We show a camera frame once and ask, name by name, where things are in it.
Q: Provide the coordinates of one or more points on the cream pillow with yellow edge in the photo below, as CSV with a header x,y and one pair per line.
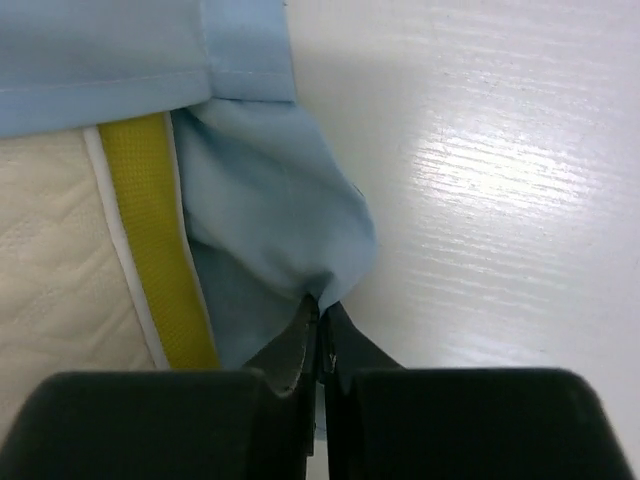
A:
x,y
96,271

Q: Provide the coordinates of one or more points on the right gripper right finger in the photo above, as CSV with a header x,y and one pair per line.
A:
x,y
385,421

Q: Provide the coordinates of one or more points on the green and blue pillowcase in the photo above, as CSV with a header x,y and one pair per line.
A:
x,y
269,214

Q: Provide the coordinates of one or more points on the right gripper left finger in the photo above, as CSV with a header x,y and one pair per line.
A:
x,y
256,422

